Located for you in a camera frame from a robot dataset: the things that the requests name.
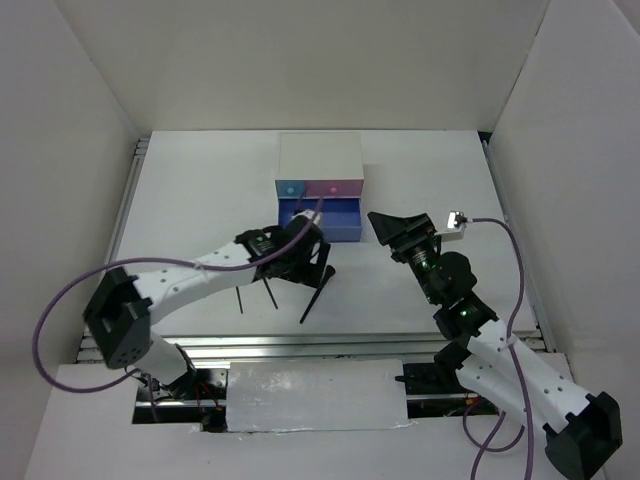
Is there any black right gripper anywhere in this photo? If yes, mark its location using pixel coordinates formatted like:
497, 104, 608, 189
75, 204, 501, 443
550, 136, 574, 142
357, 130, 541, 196
368, 210, 441, 305

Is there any black fan makeup brush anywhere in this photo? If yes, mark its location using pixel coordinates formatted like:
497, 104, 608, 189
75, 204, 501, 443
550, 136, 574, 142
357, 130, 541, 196
299, 265, 336, 324

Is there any purple drawer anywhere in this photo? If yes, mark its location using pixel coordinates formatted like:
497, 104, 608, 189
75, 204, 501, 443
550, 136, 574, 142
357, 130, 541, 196
278, 198, 362, 243

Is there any thin black makeup brush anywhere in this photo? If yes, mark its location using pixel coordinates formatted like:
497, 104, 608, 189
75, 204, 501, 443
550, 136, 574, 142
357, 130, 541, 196
263, 279, 279, 310

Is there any pink drawer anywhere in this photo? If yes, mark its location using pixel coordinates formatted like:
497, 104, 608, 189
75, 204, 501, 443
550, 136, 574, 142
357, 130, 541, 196
305, 179, 364, 198

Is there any light blue drawer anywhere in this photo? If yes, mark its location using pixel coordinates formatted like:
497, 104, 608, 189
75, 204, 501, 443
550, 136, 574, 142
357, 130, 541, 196
275, 179, 306, 198

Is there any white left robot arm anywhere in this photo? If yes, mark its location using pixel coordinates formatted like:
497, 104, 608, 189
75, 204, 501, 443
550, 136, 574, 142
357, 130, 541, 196
83, 210, 335, 399

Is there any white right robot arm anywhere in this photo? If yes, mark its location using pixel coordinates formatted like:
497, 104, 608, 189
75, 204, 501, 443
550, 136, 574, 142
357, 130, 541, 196
367, 212, 623, 479

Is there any white drawer cabinet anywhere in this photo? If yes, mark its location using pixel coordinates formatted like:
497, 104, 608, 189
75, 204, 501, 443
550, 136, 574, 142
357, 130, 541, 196
275, 132, 364, 182

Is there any white foam block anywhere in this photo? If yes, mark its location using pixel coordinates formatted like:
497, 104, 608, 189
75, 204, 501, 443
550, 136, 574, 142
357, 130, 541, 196
226, 359, 409, 433

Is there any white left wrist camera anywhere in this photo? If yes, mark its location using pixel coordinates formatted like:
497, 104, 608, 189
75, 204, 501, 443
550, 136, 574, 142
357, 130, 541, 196
292, 209, 323, 229

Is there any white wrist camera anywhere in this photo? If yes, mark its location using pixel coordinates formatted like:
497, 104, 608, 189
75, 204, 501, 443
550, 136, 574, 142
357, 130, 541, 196
292, 209, 323, 229
436, 211, 469, 242

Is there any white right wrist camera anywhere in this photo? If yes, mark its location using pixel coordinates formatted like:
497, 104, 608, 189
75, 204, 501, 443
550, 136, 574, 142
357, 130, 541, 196
436, 211, 469, 242

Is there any aluminium rail frame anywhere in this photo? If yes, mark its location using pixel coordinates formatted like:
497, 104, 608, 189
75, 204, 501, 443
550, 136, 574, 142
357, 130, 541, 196
165, 334, 448, 362

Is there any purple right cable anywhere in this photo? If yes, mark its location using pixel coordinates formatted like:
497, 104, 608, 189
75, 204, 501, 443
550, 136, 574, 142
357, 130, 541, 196
462, 217, 534, 480

